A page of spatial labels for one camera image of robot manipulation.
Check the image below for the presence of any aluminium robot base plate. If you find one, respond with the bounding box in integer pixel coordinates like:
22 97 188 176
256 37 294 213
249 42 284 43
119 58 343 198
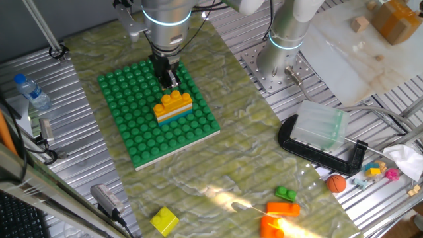
240 41 315 94

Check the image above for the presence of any grey ribbed camera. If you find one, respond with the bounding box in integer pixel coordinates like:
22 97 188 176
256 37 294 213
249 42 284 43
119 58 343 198
90 183 127 219

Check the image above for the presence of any white marble board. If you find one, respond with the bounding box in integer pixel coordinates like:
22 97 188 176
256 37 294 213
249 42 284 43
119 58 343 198
299 0 423 107

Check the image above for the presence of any yellow-orange four-stud block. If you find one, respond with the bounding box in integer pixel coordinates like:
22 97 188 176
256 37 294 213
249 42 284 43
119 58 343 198
152 92 193 118
156 108 194 125

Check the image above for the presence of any white four-stud block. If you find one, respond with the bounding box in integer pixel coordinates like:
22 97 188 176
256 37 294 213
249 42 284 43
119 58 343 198
155 104 193 122

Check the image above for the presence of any pink small toy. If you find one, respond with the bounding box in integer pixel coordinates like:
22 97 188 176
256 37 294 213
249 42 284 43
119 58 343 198
385 167 401 182

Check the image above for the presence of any green studded baseplate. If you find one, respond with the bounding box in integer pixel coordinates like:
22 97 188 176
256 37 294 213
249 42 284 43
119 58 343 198
97 58 221 171

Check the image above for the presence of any translucent plastic box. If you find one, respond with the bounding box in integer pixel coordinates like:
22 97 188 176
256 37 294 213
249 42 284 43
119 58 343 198
289 100 350 153

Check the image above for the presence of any mini orange basketball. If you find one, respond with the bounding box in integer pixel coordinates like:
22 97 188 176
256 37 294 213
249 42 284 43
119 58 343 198
326 174 348 194

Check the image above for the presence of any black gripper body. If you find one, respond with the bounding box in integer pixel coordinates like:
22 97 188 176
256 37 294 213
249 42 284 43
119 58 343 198
152 54 182 72

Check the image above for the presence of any grey base cable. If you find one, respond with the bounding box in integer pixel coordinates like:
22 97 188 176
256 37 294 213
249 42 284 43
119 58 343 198
284 65 419 133

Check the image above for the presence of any green marble pattern mat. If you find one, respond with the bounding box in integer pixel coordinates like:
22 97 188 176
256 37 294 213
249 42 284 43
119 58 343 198
64 9 364 238

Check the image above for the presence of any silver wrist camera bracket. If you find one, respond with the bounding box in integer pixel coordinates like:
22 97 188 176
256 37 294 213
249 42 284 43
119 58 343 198
113 0 149 43

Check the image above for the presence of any teal four-stud block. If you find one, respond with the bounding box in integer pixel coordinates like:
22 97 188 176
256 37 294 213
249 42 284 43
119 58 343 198
157 112 194 128

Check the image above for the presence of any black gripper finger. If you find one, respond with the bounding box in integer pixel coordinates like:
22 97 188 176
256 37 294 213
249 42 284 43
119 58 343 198
167 67 182 89
158 69 171 90

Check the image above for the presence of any metal stand pole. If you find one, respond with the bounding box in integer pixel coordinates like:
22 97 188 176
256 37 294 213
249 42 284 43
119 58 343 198
22 0 70 63

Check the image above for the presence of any grey metal frame bar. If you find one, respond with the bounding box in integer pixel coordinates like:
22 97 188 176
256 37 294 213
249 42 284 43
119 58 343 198
0 141 133 238

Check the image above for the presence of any orange tube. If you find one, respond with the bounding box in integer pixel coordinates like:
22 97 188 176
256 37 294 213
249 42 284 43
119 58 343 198
0 110 17 156

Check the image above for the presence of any light blue small toy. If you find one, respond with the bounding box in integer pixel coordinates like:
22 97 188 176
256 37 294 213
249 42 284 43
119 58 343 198
352 177 368 191

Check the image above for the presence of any orange chunky block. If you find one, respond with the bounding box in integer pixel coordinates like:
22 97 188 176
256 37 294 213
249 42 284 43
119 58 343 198
259 215 286 238

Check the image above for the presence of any green two-stud block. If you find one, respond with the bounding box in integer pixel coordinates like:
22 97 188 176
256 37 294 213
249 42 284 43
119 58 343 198
274 185 297 203

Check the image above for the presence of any lime yellow square block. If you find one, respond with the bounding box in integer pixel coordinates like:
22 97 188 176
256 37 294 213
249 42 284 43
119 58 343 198
150 206 180 237

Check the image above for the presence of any cardboard box with tape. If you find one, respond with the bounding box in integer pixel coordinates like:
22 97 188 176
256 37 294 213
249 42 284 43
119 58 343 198
371 0 423 46

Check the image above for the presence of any orange long flat block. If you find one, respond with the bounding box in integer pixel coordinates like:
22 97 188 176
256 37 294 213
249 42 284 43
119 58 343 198
266 201 301 218

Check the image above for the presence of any clear water bottle blue cap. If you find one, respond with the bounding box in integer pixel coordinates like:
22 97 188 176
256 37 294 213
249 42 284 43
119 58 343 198
13 73 53 112

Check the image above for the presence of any black C-clamp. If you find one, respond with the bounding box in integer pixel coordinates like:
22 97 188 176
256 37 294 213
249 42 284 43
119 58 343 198
277 114 394 176

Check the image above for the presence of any yellow-orange two-stud block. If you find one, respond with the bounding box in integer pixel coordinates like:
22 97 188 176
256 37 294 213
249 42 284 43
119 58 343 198
161 89 186 112

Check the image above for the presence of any white crumpled tissue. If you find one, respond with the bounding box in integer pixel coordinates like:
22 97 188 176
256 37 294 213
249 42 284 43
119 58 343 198
382 144 423 182

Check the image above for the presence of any wooden cube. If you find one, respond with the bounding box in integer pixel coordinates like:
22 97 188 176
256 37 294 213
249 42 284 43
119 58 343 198
350 15 371 34

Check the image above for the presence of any black keyboard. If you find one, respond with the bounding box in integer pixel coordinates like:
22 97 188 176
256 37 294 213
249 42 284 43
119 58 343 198
0 191 50 238

